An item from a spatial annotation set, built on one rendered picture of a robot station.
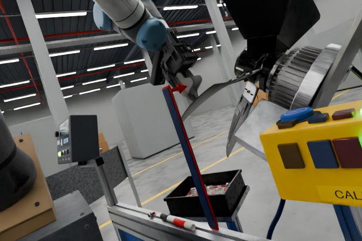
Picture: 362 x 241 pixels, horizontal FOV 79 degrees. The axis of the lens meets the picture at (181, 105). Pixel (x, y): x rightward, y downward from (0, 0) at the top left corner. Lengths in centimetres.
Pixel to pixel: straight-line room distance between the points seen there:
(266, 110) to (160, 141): 648
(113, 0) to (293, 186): 43
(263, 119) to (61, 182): 194
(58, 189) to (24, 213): 173
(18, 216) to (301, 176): 51
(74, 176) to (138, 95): 498
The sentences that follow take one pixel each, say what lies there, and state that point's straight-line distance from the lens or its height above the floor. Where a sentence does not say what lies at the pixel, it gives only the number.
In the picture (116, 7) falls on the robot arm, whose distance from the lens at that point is 48.
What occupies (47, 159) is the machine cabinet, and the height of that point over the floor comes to 100.
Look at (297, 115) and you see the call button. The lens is 31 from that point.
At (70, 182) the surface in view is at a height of 82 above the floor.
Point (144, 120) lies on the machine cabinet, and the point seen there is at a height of 112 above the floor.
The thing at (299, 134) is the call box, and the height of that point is 106.
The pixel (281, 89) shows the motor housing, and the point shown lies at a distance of 71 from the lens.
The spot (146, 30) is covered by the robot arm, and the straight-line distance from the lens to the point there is 51.
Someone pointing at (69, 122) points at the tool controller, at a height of 123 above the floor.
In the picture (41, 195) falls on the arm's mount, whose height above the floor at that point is 106.
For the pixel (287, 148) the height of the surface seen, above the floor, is 105.
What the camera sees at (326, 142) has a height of 106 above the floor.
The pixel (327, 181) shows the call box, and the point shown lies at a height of 101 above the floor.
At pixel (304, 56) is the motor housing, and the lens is 72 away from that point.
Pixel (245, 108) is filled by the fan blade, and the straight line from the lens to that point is 84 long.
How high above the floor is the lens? 114
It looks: 1 degrees up
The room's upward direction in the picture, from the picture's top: 19 degrees counter-clockwise
